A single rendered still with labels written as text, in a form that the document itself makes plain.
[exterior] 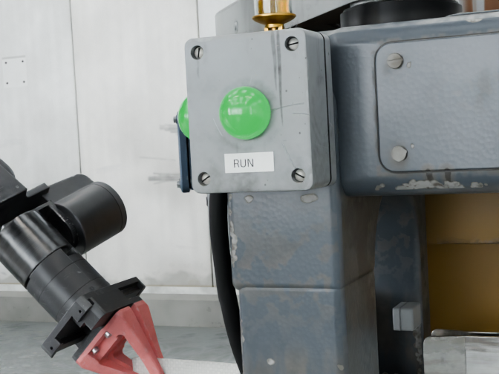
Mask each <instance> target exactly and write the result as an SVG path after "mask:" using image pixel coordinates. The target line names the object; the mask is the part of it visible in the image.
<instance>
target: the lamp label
mask: <svg viewBox="0 0 499 374"><path fill-rule="evenodd" d="M224 159H225V173H241V172H260V171H274V162H273V151H271V152H255V153H239V154H224Z"/></svg>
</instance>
